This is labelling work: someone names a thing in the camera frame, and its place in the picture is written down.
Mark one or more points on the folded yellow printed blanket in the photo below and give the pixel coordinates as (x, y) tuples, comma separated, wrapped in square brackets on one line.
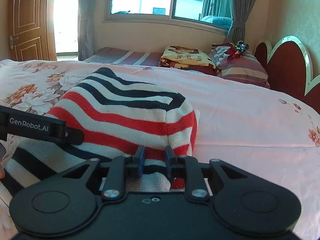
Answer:
[(185, 56)]

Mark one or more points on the grey curtain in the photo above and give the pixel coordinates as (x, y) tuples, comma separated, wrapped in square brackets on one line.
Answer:
[(237, 12), (90, 17)]

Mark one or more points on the shiny gift bow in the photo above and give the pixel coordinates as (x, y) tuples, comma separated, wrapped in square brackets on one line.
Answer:
[(240, 46)]

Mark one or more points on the pink floral bedsheet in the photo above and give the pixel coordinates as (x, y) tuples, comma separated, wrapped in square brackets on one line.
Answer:
[(250, 130)]

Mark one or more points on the red headboard with white trim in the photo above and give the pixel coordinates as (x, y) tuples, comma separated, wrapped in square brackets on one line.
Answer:
[(287, 67)]

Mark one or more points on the person's left hand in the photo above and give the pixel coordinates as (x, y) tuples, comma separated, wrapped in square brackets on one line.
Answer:
[(2, 173)]

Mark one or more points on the red cloth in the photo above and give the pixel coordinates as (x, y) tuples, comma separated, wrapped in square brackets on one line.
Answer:
[(225, 51)]

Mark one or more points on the striped pillow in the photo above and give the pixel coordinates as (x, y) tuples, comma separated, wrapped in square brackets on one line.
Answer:
[(242, 70)]

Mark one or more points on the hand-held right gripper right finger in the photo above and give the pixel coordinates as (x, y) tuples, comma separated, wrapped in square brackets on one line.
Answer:
[(170, 163)]

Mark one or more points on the white black red striped sweater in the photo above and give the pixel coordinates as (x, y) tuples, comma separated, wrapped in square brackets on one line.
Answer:
[(112, 115)]

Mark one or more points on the striped mattress sheet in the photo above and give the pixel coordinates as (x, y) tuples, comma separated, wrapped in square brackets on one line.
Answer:
[(120, 55)]

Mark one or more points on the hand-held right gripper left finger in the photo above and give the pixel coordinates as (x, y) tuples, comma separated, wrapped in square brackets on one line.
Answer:
[(139, 162)]

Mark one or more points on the wooden door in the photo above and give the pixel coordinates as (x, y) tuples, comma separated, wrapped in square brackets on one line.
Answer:
[(30, 20)]

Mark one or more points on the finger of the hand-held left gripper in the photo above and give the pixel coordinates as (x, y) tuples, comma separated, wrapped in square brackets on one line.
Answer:
[(75, 137)]

